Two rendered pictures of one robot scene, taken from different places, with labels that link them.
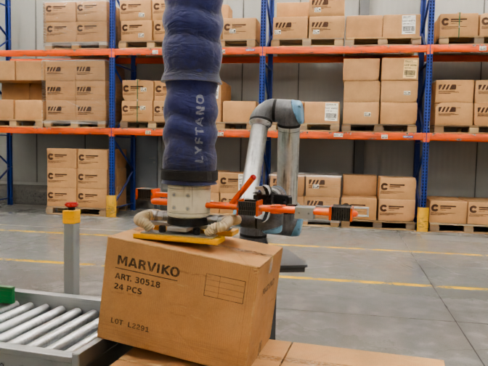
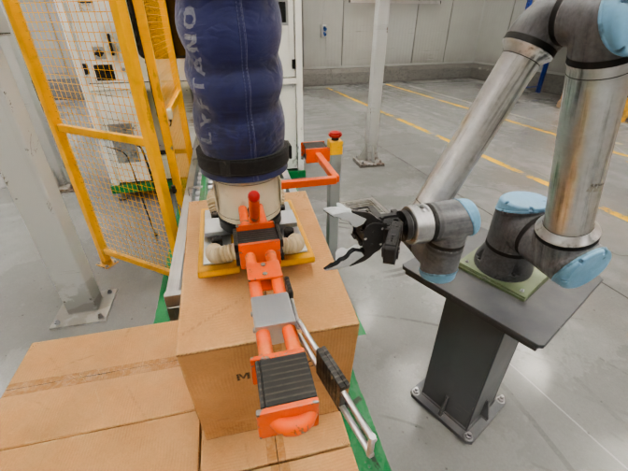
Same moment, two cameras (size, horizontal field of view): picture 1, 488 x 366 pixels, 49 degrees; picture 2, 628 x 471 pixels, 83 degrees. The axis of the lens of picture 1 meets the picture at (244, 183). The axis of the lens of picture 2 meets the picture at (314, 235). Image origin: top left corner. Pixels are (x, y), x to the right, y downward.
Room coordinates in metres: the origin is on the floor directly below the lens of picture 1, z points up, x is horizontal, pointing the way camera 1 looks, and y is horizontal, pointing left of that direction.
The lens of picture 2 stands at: (1.87, -0.63, 1.53)
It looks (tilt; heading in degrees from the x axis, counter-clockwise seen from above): 31 degrees down; 61
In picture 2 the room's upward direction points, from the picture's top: straight up
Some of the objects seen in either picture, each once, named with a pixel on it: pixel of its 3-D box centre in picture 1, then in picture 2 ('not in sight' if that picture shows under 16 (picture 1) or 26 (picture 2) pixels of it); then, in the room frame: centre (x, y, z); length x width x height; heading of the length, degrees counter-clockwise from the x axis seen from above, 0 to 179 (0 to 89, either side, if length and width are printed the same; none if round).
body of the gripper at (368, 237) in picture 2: (265, 200); (379, 227); (2.34, -0.09, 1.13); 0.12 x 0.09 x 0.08; 165
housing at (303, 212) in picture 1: (305, 212); (273, 318); (2.02, -0.23, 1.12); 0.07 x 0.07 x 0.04; 75
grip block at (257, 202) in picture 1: (249, 207); (258, 244); (2.07, -0.02, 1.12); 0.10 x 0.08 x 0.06; 165
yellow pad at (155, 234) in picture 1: (179, 233); (217, 232); (2.05, 0.24, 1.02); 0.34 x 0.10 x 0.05; 75
